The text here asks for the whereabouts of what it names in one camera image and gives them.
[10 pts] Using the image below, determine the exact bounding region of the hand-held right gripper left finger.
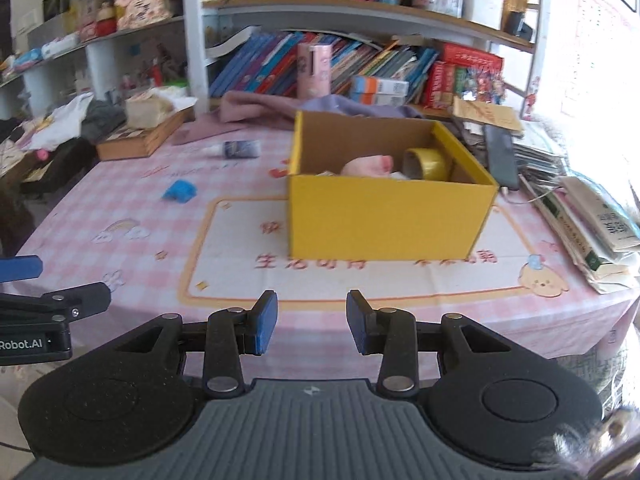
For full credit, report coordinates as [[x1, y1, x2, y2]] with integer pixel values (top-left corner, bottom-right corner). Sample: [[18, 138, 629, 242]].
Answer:
[[107, 290, 278, 395]]

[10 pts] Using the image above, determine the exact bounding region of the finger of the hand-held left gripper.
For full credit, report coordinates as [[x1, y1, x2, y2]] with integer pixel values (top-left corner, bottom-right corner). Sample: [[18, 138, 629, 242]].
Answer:
[[0, 255, 44, 283], [0, 282, 112, 329]]

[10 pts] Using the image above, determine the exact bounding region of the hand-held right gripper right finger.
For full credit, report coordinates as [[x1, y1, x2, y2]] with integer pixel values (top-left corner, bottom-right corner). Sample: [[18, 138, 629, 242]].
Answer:
[[346, 290, 521, 395]]

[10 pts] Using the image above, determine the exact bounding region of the yellow cardboard box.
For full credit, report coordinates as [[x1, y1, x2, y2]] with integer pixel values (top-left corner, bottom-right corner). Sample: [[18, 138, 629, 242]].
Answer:
[[286, 110, 500, 261]]

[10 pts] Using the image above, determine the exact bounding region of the small blue packet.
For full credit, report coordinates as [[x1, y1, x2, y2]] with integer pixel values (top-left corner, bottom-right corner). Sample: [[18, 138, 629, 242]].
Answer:
[[162, 179, 197, 204]]

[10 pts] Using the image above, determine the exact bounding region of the small glitter glue bottle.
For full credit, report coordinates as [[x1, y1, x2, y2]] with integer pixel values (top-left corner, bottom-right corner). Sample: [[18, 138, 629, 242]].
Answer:
[[202, 140, 262, 160]]

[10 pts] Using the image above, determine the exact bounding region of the yellow tape roll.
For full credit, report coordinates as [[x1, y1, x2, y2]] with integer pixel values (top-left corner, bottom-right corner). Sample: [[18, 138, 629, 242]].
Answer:
[[402, 147, 453, 181]]

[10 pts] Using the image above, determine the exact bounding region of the pink checked tablecloth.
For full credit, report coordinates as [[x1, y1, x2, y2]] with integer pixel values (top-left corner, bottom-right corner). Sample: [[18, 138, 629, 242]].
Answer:
[[15, 110, 640, 361]]

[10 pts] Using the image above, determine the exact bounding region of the white printed t-shirt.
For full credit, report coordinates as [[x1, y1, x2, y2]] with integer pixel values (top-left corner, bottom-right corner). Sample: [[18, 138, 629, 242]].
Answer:
[[27, 92, 96, 151]]

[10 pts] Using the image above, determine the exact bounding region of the pink plush toy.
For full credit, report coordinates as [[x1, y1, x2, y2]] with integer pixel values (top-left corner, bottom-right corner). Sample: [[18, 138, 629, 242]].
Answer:
[[341, 154, 395, 177]]

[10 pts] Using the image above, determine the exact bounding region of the wooden chess box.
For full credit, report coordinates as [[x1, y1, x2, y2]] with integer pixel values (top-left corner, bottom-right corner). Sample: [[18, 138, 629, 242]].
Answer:
[[96, 107, 193, 162]]

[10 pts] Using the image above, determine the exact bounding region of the grey cloth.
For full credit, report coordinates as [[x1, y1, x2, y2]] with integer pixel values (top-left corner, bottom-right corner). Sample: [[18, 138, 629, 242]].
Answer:
[[80, 100, 127, 143]]

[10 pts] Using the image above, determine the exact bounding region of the beige tissue pack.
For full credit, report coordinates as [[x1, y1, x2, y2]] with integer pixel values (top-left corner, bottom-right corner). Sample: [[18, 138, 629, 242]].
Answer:
[[125, 85, 198, 128]]

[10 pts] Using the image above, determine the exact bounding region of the blue tissue pack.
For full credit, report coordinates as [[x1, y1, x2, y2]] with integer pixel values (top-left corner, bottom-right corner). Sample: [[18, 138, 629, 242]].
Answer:
[[12, 49, 43, 71]]

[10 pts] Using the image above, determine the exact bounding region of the black phone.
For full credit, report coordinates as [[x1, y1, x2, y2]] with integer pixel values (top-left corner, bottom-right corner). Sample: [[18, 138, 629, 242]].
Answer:
[[482, 124, 521, 192]]

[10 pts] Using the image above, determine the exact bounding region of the mauve and lavender cloth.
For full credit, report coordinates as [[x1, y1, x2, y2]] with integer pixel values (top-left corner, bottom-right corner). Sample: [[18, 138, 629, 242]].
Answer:
[[172, 91, 426, 147]]

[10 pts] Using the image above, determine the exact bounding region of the white side shelf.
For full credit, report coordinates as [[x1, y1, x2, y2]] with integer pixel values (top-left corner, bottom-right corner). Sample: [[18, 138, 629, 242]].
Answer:
[[0, 15, 186, 121]]

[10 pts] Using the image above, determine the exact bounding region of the orange and white box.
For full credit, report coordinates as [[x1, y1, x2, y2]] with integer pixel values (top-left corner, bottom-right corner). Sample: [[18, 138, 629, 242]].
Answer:
[[350, 91, 407, 106], [352, 76, 410, 96]]

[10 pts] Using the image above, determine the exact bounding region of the white and red box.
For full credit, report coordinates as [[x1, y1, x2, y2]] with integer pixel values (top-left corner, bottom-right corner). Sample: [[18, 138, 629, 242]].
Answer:
[[40, 34, 81, 58]]

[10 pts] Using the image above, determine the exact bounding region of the yellow paper envelope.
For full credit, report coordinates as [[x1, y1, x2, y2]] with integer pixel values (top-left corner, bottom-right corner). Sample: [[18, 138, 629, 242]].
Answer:
[[452, 96, 525, 135]]

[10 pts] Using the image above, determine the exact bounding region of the pink cylindrical holder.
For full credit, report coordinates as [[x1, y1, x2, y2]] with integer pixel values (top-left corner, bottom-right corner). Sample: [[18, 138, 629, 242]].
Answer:
[[297, 42, 332, 100]]

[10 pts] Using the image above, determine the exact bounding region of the stack of books and papers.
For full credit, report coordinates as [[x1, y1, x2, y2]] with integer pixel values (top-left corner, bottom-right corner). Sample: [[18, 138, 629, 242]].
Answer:
[[515, 125, 640, 296]]

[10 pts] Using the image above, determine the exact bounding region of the row of blue books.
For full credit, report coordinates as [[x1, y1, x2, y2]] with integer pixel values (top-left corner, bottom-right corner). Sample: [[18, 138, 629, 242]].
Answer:
[[209, 31, 441, 101]]

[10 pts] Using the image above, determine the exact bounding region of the red wooden doll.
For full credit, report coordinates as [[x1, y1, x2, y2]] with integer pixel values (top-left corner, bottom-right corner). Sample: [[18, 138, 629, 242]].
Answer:
[[95, 2, 118, 37]]

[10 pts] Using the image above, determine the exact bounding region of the white metal bookshelf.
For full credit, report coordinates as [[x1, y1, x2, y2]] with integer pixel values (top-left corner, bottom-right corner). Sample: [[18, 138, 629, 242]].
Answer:
[[182, 0, 551, 121]]

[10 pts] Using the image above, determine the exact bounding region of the red boxed book set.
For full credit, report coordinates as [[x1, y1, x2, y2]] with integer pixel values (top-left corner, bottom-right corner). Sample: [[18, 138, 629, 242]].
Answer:
[[424, 42, 505, 111]]

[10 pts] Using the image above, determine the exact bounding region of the white plain pen holder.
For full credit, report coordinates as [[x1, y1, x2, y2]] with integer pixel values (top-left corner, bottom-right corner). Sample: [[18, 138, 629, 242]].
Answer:
[[462, 0, 505, 31]]

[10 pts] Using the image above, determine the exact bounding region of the white charging cable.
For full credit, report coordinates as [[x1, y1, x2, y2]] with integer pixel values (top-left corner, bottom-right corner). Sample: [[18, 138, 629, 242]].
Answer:
[[500, 187, 546, 206]]

